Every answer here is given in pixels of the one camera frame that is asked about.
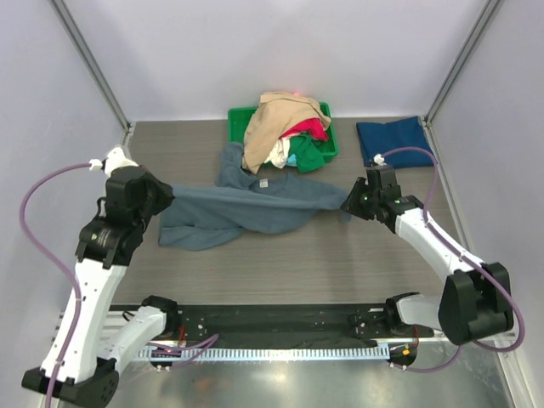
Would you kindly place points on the white t shirt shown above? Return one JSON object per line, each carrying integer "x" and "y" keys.
{"x": 279, "y": 154}

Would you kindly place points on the grey-blue t shirt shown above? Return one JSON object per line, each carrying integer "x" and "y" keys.
{"x": 201, "y": 218}

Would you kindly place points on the light blue t shirt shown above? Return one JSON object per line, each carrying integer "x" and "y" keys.
{"x": 291, "y": 161}

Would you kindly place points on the wrist white camera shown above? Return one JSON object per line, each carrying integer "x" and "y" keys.
{"x": 378, "y": 161}
{"x": 115, "y": 159}

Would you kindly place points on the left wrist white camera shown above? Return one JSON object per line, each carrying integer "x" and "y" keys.
{"x": 115, "y": 159}

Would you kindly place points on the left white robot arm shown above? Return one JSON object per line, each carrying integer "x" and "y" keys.
{"x": 80, "y": 368}

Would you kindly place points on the white slotted cable duct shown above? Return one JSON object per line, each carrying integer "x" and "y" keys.
{"x": 380, "y": 352}

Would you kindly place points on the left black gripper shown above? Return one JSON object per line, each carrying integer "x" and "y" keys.
{"x": 163, "y": 190}

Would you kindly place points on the beige t shirt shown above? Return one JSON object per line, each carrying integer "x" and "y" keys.
{"x": 276, "y": 113}

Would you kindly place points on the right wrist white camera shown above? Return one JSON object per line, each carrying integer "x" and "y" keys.
{"x": 378, "y": 161}

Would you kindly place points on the folded dark blue t shirt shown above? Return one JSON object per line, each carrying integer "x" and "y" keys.
{"x": 378, "y": 138}

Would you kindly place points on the green plastic bin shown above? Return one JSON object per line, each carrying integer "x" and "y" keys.
{"x": 239, "y": 118}

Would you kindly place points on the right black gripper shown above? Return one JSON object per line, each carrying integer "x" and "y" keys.
{"x": 352, "y": 204}

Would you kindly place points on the green t shirt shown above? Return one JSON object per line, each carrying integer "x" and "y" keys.
{"x": 309, "y": 157}

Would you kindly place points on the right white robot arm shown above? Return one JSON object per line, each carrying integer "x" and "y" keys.
{"x": 472, "y": 305}

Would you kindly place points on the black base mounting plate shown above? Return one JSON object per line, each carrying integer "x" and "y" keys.
{"x": 295, "y": 326}

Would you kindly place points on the red t shirt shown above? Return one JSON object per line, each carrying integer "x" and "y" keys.
{"x": 313, "y": 126}

